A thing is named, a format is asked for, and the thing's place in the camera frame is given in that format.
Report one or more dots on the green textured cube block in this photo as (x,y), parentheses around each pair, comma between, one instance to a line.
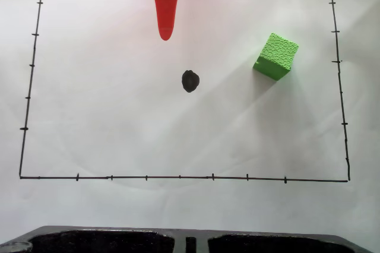
(276,54)

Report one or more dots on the black dot mark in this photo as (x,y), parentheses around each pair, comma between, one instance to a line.
(190,81)

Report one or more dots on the white paper sheet black lines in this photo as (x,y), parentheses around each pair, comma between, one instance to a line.
(118,116)

